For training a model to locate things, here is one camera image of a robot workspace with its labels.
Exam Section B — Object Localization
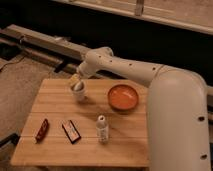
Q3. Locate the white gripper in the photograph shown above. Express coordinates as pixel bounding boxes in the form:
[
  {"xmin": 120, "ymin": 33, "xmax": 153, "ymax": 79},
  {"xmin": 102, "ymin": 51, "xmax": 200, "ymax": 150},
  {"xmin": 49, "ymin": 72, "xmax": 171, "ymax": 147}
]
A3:
[{"xmin": 69, "ymin": 62, "xmax": 91, "ymax": 87}]

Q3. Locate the clear plastic bottle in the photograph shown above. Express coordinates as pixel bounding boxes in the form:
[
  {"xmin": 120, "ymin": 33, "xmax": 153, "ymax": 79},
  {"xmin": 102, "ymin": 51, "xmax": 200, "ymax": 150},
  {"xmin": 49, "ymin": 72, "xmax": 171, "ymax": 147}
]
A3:
[{"xmin": 96, "ymin": 115, "xmax": 109, "ymax": 143}]

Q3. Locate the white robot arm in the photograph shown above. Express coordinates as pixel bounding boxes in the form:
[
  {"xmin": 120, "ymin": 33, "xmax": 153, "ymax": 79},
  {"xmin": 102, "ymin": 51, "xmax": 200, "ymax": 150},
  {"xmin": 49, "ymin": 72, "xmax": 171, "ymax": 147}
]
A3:
[{"xmin": 70, "ymin": 47, "xmax": 213, "ymax": 171}]

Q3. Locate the white cup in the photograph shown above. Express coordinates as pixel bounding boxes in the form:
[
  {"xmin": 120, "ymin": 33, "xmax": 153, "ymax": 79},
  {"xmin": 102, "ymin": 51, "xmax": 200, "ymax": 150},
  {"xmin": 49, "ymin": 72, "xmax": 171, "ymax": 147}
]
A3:
[{"xmin": 71, "ymin": 81, "xmax": 85, "ymax": 102}]

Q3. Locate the black and red box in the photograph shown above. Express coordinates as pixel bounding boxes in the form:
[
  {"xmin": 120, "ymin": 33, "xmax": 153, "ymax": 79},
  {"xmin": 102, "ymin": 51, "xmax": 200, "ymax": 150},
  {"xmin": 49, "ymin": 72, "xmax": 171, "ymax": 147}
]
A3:
[{"xmin": 62, "ymin": 120, "xmax": 81, "ymax": 144}]

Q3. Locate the orange bowl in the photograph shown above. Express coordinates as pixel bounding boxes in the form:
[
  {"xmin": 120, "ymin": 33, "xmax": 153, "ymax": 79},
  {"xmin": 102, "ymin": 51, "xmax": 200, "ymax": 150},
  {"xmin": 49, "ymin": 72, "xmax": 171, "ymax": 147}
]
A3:
[{"xmin": 107, "ymin": 84, "xmax": 139, "ymax": 111}]

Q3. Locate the red snack bar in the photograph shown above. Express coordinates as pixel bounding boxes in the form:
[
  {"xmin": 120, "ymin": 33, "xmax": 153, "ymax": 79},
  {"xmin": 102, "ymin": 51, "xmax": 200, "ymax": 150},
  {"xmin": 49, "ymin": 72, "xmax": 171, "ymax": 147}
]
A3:
[{"xmin": 35, "ymin": 119, "xmax": 49, "ymax": 143}]

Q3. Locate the wooden table board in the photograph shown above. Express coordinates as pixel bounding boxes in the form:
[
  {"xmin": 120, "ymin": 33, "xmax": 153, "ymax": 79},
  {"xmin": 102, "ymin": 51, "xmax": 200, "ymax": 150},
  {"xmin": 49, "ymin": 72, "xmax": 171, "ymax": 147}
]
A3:
[{"xmin": 11, "ymin": 79, "xmax": 149, "ymax": 167}]

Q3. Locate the metal floor rail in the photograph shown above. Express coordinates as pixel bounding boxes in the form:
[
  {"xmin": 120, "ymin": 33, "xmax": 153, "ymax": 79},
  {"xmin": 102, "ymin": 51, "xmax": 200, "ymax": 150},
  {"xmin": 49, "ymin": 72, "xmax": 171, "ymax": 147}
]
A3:
[{"xmin": 0, "ymin": 24, "xmax": 89, "ymax": 73}]

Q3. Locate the black cable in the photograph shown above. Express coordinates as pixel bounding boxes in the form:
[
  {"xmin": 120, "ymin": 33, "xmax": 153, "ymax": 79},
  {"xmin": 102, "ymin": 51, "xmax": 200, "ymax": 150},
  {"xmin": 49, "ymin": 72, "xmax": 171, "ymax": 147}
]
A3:
[{"xmin": 0, "ymin": 54, "xmax": 26, "ymax": 73}]

